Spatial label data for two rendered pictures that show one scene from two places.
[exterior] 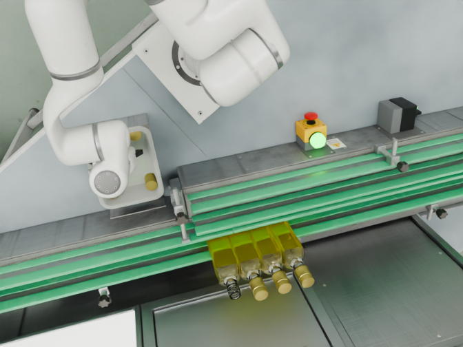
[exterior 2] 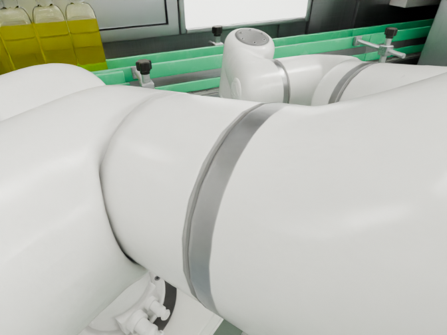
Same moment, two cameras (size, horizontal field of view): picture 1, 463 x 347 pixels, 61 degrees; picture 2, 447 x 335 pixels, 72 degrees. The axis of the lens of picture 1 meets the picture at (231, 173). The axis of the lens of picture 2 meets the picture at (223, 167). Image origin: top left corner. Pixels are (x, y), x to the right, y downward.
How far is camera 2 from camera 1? 0.59 m
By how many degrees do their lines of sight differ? 34
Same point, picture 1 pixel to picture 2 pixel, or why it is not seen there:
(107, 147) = (264, 62)
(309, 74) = not seen: outside the picture
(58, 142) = (329, 59)
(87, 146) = (290, 62)
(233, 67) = (28, 96)
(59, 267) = not seen: hidden behind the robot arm
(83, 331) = (229, 14)
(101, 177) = (261, 40)
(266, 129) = not seen: hidden behind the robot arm
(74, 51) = (402, 72)
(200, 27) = (125, 94)
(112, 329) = (205, 9)
